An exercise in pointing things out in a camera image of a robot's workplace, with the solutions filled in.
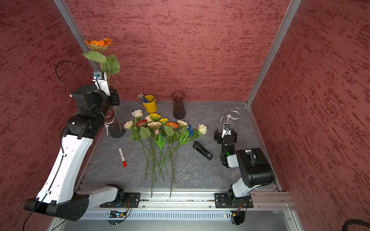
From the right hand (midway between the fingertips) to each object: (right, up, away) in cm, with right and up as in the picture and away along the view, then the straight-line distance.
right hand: (224, 131), depth 94 cm
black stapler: (-15, -12, -5) cm, 20 cm away
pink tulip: (-46, -1, +3) cm, 46 cm away
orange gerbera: (-34, +4, +2) cm, 35 cm away
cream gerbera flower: (-47, +4, 0) cm, 47 cm away
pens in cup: (-57, +22, +9) cm, 62 cm away
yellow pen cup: (-54, +19, +14) cm, 59 cm away
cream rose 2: (-68, +4, +7) cm, 68 cm away
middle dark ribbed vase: (-31, +14, +9) cm, 35 cm away
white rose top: (-64, +11, +15) cm, 66 cm away
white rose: (-54, +8, +12) cm, 56 cm away
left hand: (-60, +22, -30) cm, 71 cm away
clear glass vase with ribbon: (+8, +12, +3) cm, 15 cm away
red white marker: (-64, -19, -7) cm, 67 cm away
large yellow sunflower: (-49, +9, +9) cm, 50 cm away
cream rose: (-14, +1, +4) cm, 15 cm away
